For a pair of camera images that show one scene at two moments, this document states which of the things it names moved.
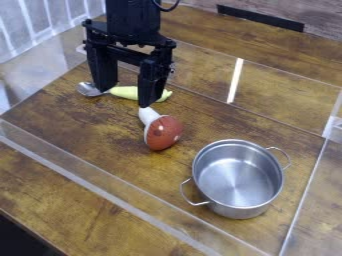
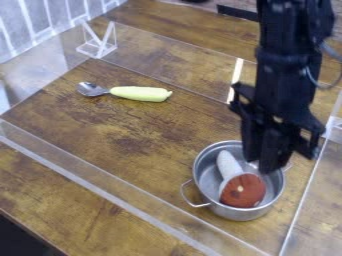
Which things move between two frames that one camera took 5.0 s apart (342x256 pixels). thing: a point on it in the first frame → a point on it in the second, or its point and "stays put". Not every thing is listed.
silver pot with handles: (238, 176) stays put
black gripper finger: (104, 69) → (251, 137)
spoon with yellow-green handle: (125, 91) stays put
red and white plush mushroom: (163, 129) → (242, 189)
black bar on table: (260, 18) stays put
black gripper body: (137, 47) → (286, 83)
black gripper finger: (151, 78) → (276, 147)
